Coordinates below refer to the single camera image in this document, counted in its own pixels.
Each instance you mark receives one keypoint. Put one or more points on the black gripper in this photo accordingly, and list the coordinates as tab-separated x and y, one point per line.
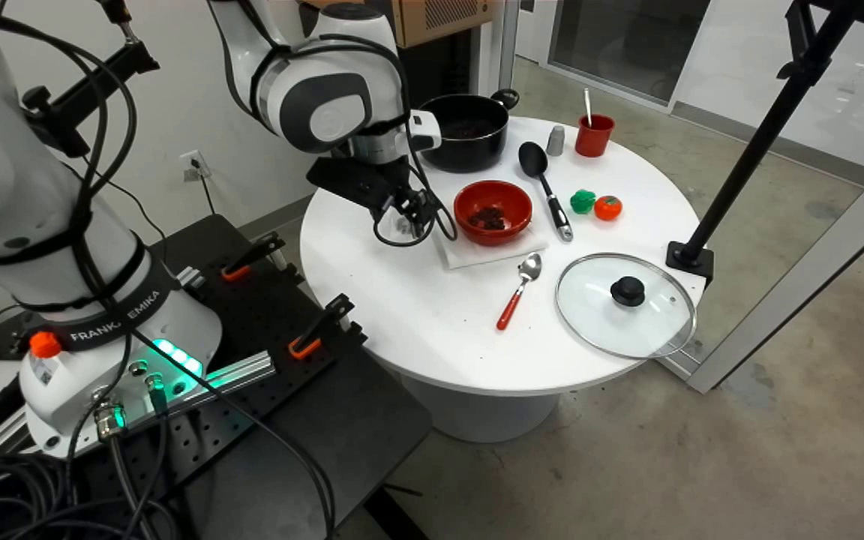
362	180

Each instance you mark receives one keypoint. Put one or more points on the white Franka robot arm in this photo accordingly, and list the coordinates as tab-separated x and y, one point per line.
2	180

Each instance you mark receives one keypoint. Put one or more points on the dark beans pile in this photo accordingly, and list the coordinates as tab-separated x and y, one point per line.
494	218

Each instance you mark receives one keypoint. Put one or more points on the red bowl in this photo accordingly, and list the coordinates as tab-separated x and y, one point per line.
514	198

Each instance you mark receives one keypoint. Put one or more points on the white square mat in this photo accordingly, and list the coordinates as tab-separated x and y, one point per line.
462	257

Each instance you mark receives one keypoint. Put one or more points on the black cooking pot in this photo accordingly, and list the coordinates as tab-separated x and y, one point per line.
471	138

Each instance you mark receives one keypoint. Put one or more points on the black ladle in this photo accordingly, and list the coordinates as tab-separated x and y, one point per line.
532	158

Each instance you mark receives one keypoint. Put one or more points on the black cabinet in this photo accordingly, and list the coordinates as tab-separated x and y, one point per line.
442	70

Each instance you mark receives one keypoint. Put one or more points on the black clamp orange grip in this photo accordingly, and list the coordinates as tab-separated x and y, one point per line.
253	259
318	329

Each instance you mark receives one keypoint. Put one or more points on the grey shaker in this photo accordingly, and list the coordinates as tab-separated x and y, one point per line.
557	143

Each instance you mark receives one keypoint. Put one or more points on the green toy piece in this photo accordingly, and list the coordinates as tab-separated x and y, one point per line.
582	202

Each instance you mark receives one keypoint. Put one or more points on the cardboard box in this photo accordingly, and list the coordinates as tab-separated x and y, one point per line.
442	20

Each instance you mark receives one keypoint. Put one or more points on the red cup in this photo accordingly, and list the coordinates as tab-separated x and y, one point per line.
595	138

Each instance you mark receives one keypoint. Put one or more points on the orange toy piece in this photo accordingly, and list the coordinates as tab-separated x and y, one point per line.
607	209

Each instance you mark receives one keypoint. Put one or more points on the white stick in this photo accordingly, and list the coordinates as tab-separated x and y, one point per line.
585	107

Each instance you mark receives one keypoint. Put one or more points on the glass pot lid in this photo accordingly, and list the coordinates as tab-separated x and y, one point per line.
593	318

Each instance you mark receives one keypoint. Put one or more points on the black robot platform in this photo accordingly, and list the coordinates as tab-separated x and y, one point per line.
353	422

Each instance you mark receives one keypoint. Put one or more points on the black tripod stand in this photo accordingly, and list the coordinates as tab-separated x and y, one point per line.
751	159

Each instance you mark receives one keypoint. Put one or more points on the white device orange cap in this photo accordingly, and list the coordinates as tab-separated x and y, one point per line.
43	365

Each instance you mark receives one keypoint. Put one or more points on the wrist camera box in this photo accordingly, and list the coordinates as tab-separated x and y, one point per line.
425	131

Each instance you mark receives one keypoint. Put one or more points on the grey metal frame post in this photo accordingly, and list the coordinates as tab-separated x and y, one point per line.
507	41

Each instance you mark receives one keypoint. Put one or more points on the white table pedestal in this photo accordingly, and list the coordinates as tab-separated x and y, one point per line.
481	416

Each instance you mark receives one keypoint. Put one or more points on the white wall outlet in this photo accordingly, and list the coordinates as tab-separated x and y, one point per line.
194	165

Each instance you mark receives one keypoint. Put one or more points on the aluminium rail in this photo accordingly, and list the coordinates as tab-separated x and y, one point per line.
242	370

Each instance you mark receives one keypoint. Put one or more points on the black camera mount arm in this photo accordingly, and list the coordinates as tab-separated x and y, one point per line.
104	80

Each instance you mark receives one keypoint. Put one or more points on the grey door frame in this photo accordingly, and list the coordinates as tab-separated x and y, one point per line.
801	271

